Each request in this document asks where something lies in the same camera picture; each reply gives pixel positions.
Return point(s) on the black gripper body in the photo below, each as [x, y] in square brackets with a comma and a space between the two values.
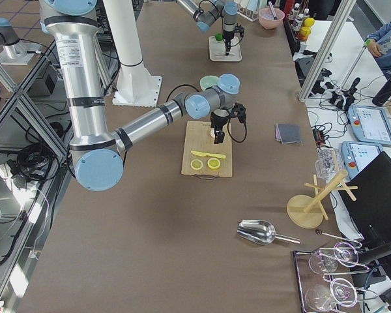
[218, 121]
[228, 35]

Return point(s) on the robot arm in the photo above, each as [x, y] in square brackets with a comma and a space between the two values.
[224, 10]
[96, 151]

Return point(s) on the light green bowl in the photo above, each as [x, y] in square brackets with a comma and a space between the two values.
[208, 82]

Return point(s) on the pink bowl with ice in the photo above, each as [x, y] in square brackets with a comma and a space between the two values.
[266, 18]

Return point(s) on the metal tube in bowl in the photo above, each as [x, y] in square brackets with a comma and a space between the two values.
[272, 9]

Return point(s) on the green lime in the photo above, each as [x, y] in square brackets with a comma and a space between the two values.
[218, 37]

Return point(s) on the beige rabbit serving tray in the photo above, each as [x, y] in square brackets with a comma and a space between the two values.
[217, 50]

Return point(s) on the bamboo cutting board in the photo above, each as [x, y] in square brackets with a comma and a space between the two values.
[198, 138]

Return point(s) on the yellow plastic knife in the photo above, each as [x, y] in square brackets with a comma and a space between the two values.
[206, 154]

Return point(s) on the thick lemon half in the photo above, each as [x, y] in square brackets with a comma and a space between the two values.
[214, 163]

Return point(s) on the thin lemon slice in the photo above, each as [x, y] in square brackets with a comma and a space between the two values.
[196, 164]

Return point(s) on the grey folded cloth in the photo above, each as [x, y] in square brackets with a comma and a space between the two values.
[288, 133]

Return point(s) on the metal scoop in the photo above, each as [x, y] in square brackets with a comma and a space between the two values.
[262, 232]

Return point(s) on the wooden mug tree stand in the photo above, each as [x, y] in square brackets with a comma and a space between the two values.
[308, 212]

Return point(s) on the teach pendant near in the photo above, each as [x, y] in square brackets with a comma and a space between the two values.
[357, 155]

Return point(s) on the teach pendant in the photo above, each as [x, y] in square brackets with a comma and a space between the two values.
[357, 155]
[370, 124]

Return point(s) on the teach pendant far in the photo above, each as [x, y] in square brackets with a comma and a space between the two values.
[370, 124]

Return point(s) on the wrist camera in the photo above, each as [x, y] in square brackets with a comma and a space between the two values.
[238, 111]
[239, 31]

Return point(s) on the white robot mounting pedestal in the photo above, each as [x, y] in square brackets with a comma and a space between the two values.
[135, 84]

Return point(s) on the aluminium frame post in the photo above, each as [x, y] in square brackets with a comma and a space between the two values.
[330, 38]

